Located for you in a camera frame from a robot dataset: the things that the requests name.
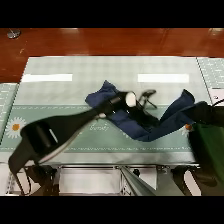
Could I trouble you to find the dark blue shirt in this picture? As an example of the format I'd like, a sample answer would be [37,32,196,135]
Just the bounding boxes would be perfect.
[84,79,202,143]

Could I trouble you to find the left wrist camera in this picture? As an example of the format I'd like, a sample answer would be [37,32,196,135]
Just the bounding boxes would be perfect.
[137,88,158,110]

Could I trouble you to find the silver frame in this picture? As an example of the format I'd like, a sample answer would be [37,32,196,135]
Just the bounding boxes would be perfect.
[5,161,224,197]

